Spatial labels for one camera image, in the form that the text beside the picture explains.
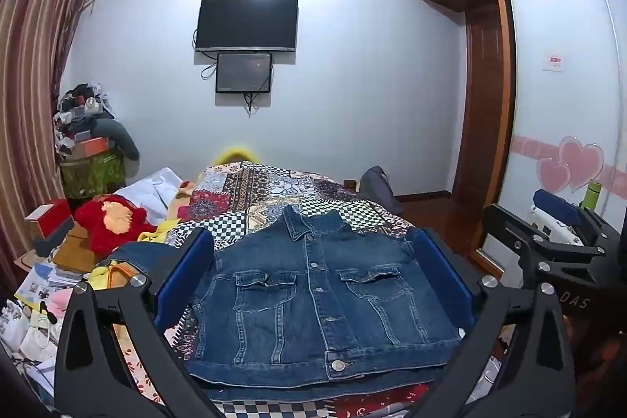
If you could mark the orange box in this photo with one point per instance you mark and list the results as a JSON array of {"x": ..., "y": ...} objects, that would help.
[{"x": 90, "y": 147}]

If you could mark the small black wall monitor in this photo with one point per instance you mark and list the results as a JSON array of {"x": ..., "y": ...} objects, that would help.
[{"x": 244, "y": 73}]

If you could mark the patchwork patterned bedspread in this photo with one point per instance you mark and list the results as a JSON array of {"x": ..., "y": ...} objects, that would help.
[{"x": 274, "y": 197}]

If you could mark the striped brown curtain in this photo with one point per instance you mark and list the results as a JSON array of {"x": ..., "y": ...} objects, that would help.
[{"x": 34, "y": 70}]

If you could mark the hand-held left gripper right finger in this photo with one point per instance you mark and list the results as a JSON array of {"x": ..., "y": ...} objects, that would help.
[{"x": 443, "y": 276}]

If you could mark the tan bag with orange zipper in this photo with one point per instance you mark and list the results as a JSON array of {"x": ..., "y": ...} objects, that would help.
[{"x": 125, "y": 273}]

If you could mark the grey backpack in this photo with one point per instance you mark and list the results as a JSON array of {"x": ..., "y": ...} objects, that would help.
[{"x": 377, "y": 185}]

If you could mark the black wall television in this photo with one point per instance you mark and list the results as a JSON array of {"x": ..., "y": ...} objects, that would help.
[{"x": 247, "y": 24}]

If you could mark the blue denim jacket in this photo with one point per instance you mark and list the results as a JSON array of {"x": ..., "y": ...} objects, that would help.
[{"x": 313, "y": 290}]

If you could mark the white cloth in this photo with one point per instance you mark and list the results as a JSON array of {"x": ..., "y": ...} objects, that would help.
[{"x": 149, "y": 192}]

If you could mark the brown cardboard box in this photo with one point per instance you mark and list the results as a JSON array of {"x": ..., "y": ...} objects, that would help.
[{"x": 76, "y": 249}]

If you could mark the white plastic appliance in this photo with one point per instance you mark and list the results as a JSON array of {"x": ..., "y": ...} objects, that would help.
[{"x": 551, "y": 227}]

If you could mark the green bottle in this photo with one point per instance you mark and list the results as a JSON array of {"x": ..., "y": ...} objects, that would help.
[{"x": 590, "y": 195}]

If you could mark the peach blanket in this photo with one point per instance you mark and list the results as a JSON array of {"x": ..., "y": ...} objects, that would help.
[{"x": 179, "y": 202}]

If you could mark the yellow cloth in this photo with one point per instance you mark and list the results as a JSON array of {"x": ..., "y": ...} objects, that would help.
[{"x": 236, "y": 155}]

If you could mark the white door sign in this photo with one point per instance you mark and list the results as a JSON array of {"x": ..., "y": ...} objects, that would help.
[{"x": 555, "y": 63}]

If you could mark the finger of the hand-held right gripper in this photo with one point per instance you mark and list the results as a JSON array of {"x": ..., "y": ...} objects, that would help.
[
  {"x": 509, "y": 232},
  {"x": 558, "y": 205}
]

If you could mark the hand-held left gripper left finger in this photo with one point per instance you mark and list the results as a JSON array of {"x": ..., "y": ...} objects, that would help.
[{"x": 185, "y": 277}]

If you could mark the pile of papers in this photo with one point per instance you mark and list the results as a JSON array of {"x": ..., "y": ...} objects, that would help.
[{"x": 29, "y": 320}]

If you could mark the red plush toy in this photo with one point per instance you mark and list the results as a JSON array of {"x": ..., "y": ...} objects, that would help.
[{"x": 110, "y": 219}]

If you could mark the red box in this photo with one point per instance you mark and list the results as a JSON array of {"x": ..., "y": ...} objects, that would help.
[{"x": 51, "y": 217}]

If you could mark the pile of household clutter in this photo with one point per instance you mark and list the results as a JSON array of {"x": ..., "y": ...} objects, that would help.
[{"x": 81, "y": 112}]

